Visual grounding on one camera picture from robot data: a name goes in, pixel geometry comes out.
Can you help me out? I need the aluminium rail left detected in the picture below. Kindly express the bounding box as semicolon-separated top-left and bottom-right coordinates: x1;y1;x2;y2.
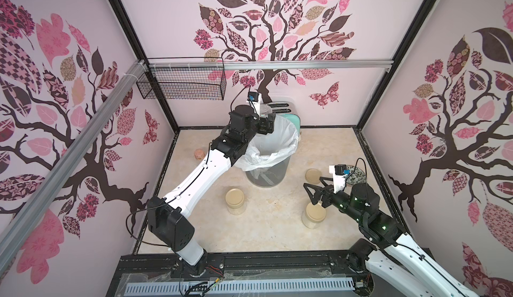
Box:
1;60;147;273

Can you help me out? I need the black wire basket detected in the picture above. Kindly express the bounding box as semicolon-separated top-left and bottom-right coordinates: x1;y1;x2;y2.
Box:
137;56;227;101

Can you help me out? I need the small bottle with cork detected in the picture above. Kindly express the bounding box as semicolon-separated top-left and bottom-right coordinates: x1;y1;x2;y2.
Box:
194;149;207;161

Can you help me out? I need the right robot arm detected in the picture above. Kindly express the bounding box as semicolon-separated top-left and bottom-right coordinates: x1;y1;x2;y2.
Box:
303;175;476;296

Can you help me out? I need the white slotted cable duct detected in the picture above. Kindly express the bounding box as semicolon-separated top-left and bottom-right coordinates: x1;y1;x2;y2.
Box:
122;278;355;296

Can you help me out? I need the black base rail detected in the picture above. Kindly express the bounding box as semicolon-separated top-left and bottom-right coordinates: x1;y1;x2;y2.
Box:
106;248;454;297

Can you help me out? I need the glass jar beige lid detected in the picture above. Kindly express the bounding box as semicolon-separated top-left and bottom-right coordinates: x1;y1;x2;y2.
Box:
225;188;246;215
301;203;327;229

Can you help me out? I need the patterned ceramic bowl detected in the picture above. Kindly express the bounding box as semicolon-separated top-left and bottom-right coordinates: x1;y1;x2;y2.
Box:
346;165;367;186

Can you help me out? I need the aluminium rail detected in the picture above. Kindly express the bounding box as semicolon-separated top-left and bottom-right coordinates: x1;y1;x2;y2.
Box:
149;59;394;71
1;60;147;273

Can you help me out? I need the grey mesh trash bin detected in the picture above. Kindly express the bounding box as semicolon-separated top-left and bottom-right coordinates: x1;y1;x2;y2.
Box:
246;157;291;188

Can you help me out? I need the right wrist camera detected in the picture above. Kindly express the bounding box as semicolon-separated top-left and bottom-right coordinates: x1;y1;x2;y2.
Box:
329;164;351;194

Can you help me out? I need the aluminium rail back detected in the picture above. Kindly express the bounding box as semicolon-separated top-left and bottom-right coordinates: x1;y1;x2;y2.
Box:
149;59;394;71

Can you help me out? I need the white plastic trash bag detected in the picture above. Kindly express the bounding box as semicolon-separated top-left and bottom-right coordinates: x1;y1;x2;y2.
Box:
234;115;299;171

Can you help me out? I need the mint green toaster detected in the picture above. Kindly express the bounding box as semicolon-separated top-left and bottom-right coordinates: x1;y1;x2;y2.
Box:
267;101;301;133

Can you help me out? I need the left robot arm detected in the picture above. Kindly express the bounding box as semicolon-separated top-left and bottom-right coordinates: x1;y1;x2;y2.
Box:
143;104;276;276

